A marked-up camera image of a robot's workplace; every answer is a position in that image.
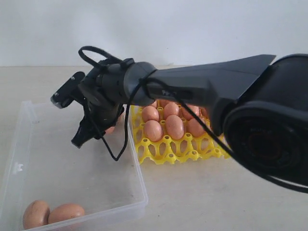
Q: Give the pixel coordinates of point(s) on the yellow plastic egg tray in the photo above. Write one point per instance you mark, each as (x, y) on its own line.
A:
(168, 149)

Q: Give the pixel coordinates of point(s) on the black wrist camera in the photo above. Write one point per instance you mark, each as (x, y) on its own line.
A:
(69, 92)

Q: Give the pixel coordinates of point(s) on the brown egg second row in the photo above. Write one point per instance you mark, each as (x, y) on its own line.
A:
(171, 109)

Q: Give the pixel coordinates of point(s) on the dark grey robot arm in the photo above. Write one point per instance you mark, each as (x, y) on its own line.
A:
(258, 103)

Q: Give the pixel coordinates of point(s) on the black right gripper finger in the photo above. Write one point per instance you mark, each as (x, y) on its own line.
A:
(85, 132)

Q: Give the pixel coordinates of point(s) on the clear plastic box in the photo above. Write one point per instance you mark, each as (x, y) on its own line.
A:
(103, 176)

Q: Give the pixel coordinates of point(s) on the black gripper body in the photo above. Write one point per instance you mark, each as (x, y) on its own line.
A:
(101, 118)

